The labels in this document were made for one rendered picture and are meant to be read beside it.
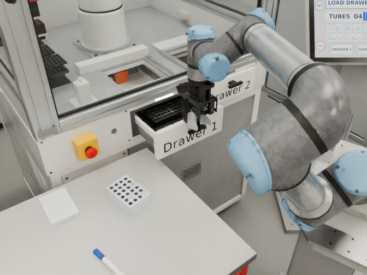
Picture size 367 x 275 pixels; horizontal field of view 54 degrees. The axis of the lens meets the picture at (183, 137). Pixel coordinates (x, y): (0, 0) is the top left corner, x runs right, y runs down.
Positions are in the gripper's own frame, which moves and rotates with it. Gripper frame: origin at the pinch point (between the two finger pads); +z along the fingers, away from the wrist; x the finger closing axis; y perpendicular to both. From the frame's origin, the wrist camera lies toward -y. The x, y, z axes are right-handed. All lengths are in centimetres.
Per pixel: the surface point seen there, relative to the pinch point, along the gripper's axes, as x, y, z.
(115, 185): -30.4, -1.9, 11.4
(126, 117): -16.0, -17.9, -0.6
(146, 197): -25.4, 9.0, 11.1
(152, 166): -14.4, -5.4, 14.4
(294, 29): 163, -86, 29
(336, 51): 73, 2, -9
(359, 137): 163, -13, 86
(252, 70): 43.8, -16.3, -1.8
